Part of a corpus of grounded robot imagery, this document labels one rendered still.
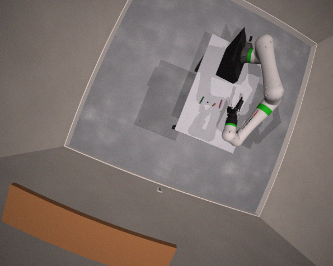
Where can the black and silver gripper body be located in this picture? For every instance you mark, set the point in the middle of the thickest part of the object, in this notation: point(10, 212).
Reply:
point(233, 114)

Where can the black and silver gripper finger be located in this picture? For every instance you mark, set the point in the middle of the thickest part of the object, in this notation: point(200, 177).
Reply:
point(239, 104)
point(229, 107)

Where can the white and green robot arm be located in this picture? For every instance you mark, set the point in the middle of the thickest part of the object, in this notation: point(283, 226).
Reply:
point(263, 54)

